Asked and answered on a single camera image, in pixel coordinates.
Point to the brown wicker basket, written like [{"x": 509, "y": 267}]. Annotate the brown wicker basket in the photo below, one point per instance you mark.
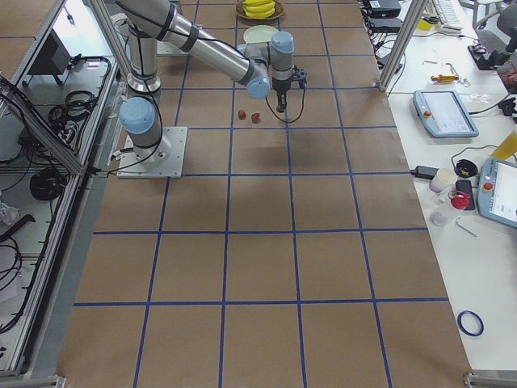
[{"x": 270, "y": 14}]

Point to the blue tape roll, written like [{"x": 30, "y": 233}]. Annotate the blue tape roll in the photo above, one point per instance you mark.
[{"x": 470, "y": 323}]

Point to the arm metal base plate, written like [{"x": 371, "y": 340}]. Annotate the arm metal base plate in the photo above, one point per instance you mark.
[
  {"x": 165, "y": 48},
  {"x": 166, "y": 161}
]

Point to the blue teach pendant far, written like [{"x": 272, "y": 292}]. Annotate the blue teach pendant far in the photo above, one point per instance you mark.
[{"x": 443, "y": 114}]

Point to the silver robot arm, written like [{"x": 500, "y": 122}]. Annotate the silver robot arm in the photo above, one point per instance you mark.
[{"x": 260, "y": 67}]

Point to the light green plate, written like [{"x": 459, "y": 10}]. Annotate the light green plate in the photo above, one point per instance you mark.
[{"x": 259, "y": 34}]

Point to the blue teach pendant near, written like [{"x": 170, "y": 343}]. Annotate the blue teach pendant near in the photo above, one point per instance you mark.
[{"x": 496, "y": 194}]

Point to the blue teach pendant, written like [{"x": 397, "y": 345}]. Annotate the blue teach pendant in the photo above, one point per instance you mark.
[
  {"x": 496, "y": 194},
  {"x": 443, "y": 114}
]

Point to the yellow banana bunch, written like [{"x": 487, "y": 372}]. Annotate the yellow banana bunch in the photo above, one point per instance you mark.
[{"x": 258, "y": 5}]

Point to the black power adapter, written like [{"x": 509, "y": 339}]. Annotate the black power adapter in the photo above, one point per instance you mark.
[{"x": 424, "y": 172}]

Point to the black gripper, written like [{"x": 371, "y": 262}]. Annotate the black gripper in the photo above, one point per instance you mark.
[{"x": 280, "y": 86}]

